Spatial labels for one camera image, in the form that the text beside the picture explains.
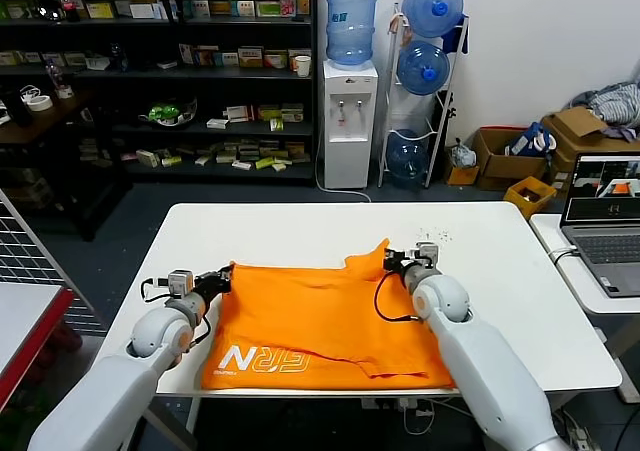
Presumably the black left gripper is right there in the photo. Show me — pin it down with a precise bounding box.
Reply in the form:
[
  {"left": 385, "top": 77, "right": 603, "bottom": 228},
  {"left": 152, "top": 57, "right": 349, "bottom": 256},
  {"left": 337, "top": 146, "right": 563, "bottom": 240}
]
[{"left": 193, "top": 264, "right": 235, "bottom": 300}]

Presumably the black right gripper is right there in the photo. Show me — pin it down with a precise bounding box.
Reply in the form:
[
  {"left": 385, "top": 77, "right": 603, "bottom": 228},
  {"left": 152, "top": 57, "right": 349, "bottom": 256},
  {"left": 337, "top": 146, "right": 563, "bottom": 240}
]
[{"left": 382, "top": 248, "right": 419, "bottom": 275}]

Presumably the orange t-shirt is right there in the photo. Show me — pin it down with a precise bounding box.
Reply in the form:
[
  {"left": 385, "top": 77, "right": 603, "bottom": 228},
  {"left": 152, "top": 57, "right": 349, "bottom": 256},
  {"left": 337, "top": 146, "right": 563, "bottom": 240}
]
[{"left": 199, "top": 238, "right": 456, "bottom": 392}]

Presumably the striped clothes pile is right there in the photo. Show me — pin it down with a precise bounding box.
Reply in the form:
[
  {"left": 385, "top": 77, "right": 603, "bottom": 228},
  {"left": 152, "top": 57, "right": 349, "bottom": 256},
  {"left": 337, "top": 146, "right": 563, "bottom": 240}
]
[{"left": 569, "top": 82, "right": 640, "bottom": 141}]

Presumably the small orange cardboard box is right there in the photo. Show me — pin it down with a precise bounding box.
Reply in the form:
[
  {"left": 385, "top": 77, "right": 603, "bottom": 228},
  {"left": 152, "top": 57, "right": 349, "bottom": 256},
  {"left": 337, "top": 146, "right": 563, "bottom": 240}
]
[{"left": 445, "top": 162, "right": 480, "bottom": 187}]

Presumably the white work table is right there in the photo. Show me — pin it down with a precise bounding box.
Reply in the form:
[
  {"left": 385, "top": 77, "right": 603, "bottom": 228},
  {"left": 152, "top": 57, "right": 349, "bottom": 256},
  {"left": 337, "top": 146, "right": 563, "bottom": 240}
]
[{"left": 85, "top": 202, "right": 623, "bottom": 451}]

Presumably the white metal jug rack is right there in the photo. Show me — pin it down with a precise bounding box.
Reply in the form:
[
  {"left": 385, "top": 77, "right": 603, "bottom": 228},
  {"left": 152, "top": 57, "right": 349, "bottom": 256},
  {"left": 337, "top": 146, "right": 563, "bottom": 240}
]
[{"left": 377, "top": 3, "right": 470, "bottom": 190}]

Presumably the grey plastic bag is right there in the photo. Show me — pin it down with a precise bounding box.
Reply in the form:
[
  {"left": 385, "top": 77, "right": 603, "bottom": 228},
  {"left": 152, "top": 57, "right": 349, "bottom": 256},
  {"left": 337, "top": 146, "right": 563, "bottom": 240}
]
[{"left": 448, "top": 138, "right": 477, "bottom": 170}]

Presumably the white water dispenser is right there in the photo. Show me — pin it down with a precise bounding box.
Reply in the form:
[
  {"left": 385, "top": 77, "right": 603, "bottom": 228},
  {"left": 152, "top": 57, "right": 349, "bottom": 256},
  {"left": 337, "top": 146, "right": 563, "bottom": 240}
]
[{"left": 322, "top": 59, "right": 379, "bottom": 190}]

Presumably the yellow plastic crate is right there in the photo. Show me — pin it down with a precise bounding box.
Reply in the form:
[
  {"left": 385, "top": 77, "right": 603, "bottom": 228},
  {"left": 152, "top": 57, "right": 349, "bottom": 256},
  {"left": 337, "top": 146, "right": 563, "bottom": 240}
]
[{"left": 503, "top": 175, "right": 557, "bottom": 221}]

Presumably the open brown cardboard box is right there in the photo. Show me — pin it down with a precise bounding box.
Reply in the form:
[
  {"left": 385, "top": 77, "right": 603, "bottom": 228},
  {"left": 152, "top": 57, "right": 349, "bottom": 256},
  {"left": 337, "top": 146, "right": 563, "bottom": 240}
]
[{"left": 472, "top": 126, "right": 549, "bottom": 192}]

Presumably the black stand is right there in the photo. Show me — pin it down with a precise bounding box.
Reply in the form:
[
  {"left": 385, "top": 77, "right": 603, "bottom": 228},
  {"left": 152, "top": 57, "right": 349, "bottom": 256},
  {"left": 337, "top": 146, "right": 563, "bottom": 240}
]
[{"left": 433, "top": 89, "right": 459, "bottom": 146}]

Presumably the green and white bowl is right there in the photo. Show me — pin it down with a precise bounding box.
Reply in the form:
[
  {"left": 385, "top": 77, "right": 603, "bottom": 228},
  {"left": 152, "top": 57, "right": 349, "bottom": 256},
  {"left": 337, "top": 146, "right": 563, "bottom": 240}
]
[{"left": 138, "top": 98, "right": 199, "bottom": 129}]

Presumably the small white side table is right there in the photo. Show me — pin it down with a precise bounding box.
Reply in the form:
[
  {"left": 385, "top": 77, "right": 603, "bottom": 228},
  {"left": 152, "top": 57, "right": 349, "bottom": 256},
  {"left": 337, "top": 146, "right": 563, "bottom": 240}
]
[{"left": 528, "top": 213, "right": 640, "bottom": 405}]

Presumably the black shelf unit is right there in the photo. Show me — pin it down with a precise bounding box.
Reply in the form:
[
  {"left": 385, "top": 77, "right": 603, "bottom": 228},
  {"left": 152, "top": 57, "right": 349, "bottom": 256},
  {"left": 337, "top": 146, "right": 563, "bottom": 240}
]
[{"left": 0, "top": 0, "right": 319, "bottom": 188}]

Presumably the grey laptop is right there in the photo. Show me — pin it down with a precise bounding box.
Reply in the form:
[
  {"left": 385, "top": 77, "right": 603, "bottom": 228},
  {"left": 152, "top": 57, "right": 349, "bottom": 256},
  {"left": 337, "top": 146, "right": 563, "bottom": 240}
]
[{"left": 558, "top": 151, "right": 640, "bottom": 299}]

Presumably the cream orange medicine box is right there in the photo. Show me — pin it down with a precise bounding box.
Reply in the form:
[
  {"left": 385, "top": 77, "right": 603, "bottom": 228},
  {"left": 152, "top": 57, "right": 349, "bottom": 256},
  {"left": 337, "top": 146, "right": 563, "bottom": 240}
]
[{"left": 237, "top": 47, "right": 265, "bottom": 69}]

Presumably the red white medicine box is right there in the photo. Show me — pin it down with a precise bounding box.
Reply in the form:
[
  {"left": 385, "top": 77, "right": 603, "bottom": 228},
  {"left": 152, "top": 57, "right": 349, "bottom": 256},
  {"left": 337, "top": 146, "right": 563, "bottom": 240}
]
[{"left": 263, "top": 49, "right": 290, "bottom": 71}]

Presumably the large brown cardboard box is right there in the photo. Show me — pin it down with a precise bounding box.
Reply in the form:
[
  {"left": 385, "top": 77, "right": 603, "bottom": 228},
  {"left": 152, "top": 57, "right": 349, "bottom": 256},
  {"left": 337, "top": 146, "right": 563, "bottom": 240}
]
[{"left": 541, "top": 107, "right": 640, "bottom": 191}]

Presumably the pink rag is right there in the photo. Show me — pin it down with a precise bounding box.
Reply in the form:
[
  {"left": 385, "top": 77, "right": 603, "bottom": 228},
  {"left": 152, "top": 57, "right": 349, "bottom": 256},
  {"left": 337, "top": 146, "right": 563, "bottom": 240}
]
[{"left": 387, "top": 12, "right": 414, "bottom": 41}]

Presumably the upright labelled blue water jug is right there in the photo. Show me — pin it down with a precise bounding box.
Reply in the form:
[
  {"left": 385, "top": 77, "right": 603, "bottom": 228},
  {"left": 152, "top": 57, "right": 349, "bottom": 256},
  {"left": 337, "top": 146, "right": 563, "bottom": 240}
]
[{"left": 325, "top": 0, "right": 379, "bottom": 69}]

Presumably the brown wooden desk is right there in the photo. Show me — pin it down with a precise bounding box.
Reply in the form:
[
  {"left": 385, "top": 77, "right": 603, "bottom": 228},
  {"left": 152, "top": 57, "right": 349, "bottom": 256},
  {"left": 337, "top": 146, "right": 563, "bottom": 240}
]
[{"left": 0, "top": 90, "right": 96, "bottom": 147}]

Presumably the clear plastic bottle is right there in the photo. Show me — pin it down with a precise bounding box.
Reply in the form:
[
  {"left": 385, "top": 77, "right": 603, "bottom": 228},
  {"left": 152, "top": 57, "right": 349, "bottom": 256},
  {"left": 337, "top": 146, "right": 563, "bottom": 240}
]
[{"left": 46, "top": 62, "right": 75, "bottom": 100}]

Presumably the white extension power strip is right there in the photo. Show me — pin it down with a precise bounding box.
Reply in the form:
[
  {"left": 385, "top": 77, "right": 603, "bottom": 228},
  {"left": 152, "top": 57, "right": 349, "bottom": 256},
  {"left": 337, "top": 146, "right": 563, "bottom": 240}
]
[{"left": 568, "top": 420, "right": 596, "bottom": 451}]

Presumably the shiny black ball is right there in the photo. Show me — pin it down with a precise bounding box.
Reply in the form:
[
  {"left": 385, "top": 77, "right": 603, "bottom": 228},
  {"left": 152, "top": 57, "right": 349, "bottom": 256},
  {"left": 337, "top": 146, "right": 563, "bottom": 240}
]
[{"left": 37, "top": 0, "right": 65, "bottom": 24}]

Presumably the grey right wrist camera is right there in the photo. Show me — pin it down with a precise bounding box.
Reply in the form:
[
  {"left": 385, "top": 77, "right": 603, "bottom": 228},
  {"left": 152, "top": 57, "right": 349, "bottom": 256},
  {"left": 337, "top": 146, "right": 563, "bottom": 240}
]
[{"left": 415, "top": 242, "right": 441, "bottom": 270}]

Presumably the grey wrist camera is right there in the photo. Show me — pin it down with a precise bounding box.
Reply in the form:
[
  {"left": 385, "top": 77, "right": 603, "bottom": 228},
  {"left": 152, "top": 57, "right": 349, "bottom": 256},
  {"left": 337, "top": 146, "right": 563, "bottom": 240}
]
[
  {"left": 415, "top": 242, "right": 441, "bottom": 270},
  {"left": 167, "top": 269, "right": 195, "bottom": 300}
]

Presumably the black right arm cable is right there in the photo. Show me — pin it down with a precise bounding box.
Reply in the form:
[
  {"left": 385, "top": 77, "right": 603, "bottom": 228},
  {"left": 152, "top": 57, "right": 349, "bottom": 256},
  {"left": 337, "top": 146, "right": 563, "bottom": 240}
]
[{"left": 374, "top": 269, "right": 426, "bottom": 322}]

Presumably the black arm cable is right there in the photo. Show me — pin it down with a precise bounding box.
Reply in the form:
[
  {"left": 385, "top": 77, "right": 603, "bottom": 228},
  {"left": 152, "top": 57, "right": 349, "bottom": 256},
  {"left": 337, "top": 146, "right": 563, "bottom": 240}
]
[
  {"left": 374, "top": 269, "right": 426, "bottom": 322},
  {"left": 139, "top": 276, "right": 211, "bottom": 355}
]

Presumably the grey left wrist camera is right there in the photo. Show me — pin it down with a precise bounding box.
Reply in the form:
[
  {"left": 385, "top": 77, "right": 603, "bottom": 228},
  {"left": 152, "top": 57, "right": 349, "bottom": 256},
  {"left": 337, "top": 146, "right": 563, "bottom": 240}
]
[{"left": 167, "top": 269, "right": 195, "bottom": 300}]

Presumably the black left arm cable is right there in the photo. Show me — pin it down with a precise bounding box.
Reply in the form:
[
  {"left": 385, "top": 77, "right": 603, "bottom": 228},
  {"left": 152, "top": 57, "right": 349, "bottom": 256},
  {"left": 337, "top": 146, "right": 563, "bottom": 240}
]
[{"left": 139, "top": 276, "right": 211, "bottom": 355}]

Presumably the blue bag with white handles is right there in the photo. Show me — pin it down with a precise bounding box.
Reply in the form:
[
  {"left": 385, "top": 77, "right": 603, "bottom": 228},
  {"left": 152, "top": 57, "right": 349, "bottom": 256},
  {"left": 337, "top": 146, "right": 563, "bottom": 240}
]
[{"left": 505, "top": 122, "right": 558, "bottom": 160}]

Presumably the white wire grid panel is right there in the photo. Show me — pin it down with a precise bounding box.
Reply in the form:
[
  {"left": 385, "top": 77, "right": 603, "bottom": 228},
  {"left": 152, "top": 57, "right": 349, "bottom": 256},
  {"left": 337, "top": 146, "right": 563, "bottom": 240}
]
[{"left": 0, "top": 186, "right": 109, "bottom": 337}]

